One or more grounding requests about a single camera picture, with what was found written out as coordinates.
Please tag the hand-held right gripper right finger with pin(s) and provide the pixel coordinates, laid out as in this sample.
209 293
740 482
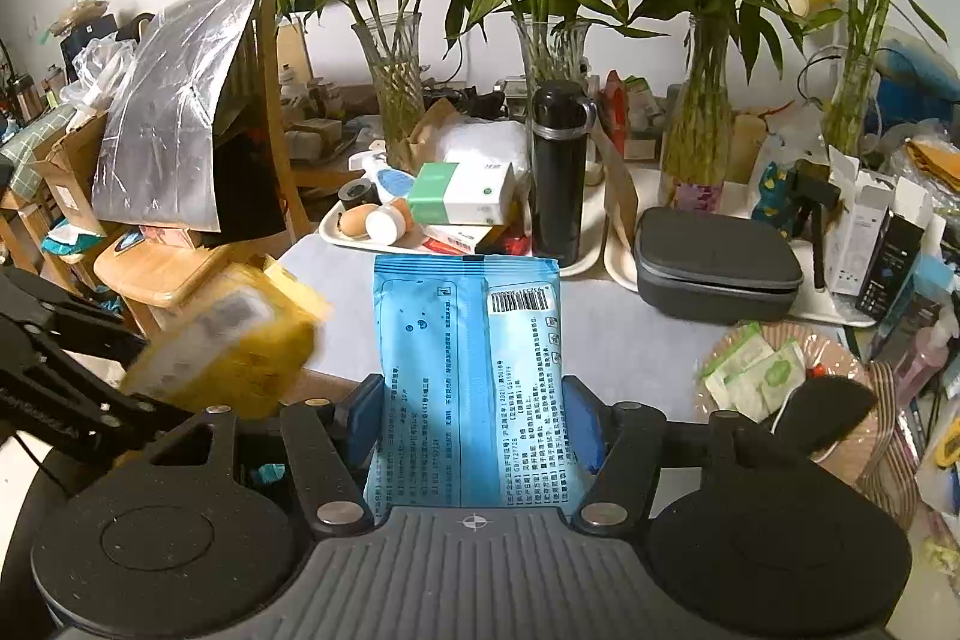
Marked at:
585 422

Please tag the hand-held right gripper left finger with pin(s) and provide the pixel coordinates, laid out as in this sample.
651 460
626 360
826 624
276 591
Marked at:
360 411

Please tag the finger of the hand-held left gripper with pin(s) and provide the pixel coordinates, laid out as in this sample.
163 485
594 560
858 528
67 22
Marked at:
75 323
90 419

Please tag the blue wet wipe packet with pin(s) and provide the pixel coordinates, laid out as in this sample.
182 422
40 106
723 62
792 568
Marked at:
450 347

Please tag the yellow tissue packet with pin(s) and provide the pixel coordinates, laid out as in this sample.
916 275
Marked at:
225 340

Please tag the small green white packet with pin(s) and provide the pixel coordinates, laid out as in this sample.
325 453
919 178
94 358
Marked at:
772 381
731 366

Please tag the wooden chair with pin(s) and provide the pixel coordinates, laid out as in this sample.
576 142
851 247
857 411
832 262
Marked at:
172 272

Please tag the cardboard box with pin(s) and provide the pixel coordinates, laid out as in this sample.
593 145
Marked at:
71 175

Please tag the white plastic tray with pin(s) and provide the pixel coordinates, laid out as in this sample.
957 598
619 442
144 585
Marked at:
622 265
337 242

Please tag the white capped jar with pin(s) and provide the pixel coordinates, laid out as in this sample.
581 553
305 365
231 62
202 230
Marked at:
384 224

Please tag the brown wooden egg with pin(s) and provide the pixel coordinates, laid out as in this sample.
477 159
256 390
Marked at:
352 221

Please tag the red white flat box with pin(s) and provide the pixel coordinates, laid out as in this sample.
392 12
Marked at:
454 239

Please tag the grey zip case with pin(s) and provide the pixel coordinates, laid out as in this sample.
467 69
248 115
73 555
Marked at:
712 261

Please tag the black cylinder container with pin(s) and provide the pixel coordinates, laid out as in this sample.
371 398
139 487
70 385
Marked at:
356 194

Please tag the silver foil sheet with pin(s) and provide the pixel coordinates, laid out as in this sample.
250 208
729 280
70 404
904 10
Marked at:
165 115

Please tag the white spray bottle blue label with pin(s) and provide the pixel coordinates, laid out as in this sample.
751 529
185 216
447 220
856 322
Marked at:
386 179

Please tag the brown paper bag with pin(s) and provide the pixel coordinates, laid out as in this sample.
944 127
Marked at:
435 130
615 190

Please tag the wooden side table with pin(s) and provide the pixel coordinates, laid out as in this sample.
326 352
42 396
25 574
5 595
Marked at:
322 175

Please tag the green white tissue box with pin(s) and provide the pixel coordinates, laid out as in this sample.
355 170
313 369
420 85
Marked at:
461 194

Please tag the black thermos bottle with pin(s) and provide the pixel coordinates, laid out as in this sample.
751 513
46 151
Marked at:
559 175

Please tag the clear plastic bag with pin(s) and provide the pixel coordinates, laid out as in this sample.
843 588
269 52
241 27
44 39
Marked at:
97 70

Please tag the white plastic bag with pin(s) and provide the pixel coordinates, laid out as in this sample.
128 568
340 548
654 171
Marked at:
487 145

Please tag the blue yellow patterned bag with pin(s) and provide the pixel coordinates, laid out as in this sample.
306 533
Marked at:
776 197

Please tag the black stand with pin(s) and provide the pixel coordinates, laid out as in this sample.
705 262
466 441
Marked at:
817 197

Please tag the white carton box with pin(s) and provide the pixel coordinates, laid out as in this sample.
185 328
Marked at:
855 220

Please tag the black carton box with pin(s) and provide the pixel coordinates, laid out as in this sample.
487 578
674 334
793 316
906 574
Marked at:
892 269

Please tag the pink bottle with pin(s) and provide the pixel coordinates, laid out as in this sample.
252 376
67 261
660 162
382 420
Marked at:
922 355

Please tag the blue carton box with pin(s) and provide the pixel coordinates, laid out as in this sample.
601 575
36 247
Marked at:
930 280

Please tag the orange yellow cloth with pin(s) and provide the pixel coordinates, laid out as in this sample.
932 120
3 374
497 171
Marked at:
934 160

